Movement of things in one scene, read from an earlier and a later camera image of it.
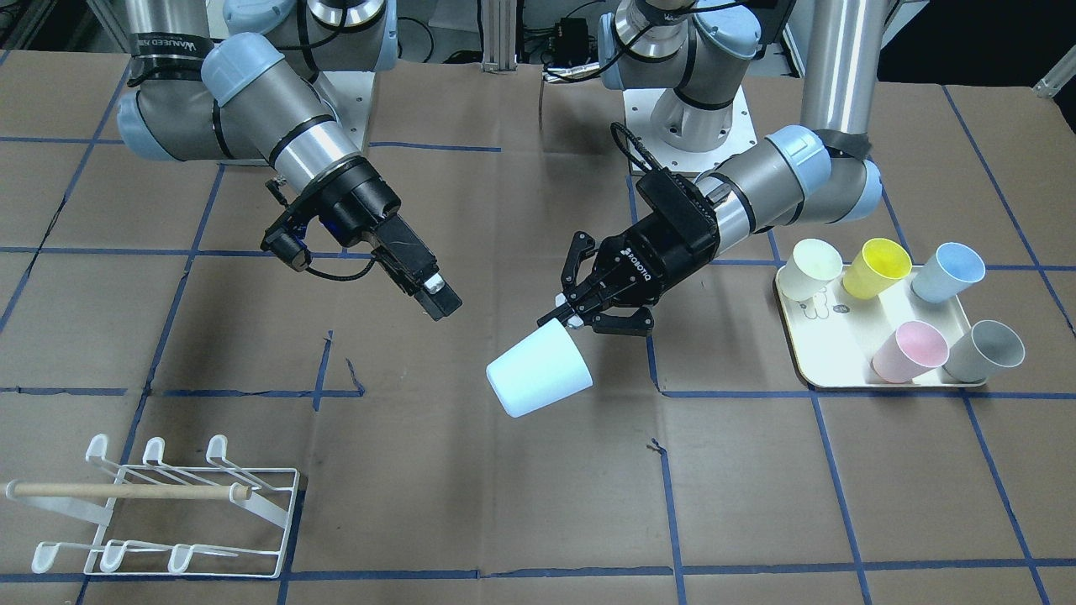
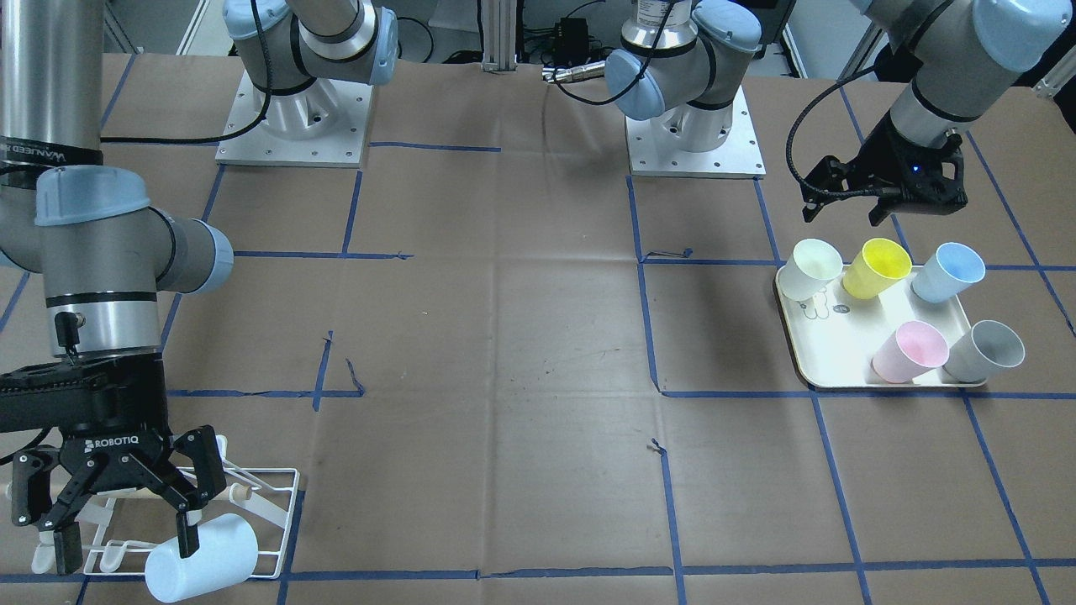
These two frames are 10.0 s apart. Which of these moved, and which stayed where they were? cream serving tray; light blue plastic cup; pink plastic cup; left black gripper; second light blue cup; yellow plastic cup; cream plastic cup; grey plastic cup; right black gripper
Moved: light blue plastic cup; left black gripper; right black gripper
Stayed: grey plastic cup; yellow plastic cup; cream serving tray; second light blue cup; cream plastic cup; pink plastic cup
